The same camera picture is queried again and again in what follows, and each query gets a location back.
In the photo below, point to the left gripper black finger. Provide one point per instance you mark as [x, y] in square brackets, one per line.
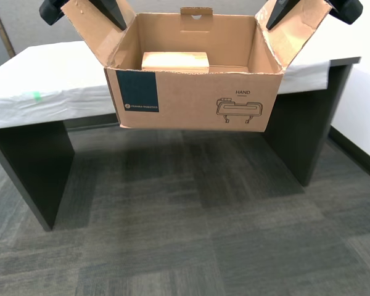
[52, 10]
[111, 10]

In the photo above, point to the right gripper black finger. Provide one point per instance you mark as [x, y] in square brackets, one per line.
[348, 10]
[282, 10]

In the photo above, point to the light wooden block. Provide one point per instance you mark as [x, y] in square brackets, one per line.
[172, 61]

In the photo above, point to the brown cardboard box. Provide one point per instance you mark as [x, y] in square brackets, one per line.
[188, 98]

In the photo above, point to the dark wooden table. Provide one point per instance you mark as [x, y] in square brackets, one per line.
[34, 172]

